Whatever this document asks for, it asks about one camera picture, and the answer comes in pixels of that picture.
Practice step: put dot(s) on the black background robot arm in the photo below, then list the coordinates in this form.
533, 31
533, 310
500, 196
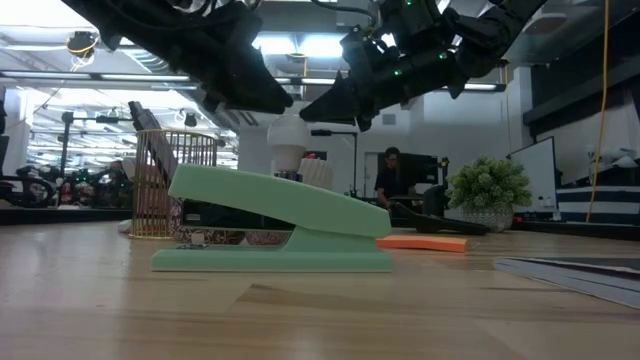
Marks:
444, 172

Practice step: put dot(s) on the black camera stand frame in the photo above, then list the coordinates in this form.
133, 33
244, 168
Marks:
325, 132

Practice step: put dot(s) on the black stapler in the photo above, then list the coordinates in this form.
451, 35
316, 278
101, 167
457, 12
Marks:
440, 225

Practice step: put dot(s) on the mint green stapler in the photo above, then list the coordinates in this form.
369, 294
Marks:
280, 200

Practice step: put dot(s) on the grey wall vent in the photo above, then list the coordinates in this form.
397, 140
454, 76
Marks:
389, 119

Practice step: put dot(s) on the white cloth bundle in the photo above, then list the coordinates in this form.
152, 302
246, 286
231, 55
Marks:
615, 155

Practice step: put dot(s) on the long ceiling light bar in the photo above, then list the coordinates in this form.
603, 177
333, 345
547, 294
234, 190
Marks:
320, 81
140, 78

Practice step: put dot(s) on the grey black flat ruler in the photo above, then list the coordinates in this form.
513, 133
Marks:
145, 122

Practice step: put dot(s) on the green plant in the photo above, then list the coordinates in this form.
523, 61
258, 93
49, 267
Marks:
487, 190

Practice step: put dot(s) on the navy white striped box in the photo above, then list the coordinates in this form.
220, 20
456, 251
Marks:
600, 205

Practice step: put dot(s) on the person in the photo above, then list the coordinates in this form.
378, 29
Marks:
395, 182

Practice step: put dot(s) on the grey flat notebook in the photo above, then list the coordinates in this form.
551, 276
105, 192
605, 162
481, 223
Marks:
590, 285

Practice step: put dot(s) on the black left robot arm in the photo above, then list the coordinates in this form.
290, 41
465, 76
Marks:
125, 20

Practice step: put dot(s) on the orange sticky note pad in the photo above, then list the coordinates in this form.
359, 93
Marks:
425, 244

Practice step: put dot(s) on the white frosted lightbulb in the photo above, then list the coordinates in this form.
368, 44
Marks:
288, 135

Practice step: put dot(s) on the small pink object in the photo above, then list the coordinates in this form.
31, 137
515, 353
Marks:
312, 156

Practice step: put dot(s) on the whiteboard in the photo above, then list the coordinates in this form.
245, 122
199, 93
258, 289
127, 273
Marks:
535, 175

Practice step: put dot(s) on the cluttered background workbench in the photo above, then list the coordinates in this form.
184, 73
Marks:
75, 192

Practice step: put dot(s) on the black tripod pole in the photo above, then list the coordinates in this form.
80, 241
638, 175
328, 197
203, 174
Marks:
66, 145

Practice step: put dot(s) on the white ribbed vase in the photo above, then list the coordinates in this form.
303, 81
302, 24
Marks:
317, 175

